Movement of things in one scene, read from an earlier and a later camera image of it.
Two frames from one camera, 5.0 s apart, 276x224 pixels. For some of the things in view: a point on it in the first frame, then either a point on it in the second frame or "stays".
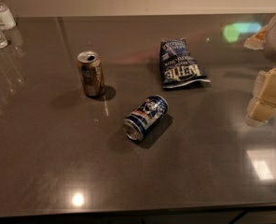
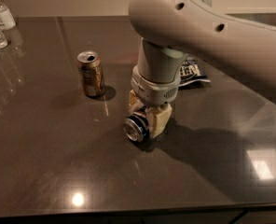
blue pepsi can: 150,112 stays
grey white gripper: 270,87 to 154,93
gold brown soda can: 90,73 stays
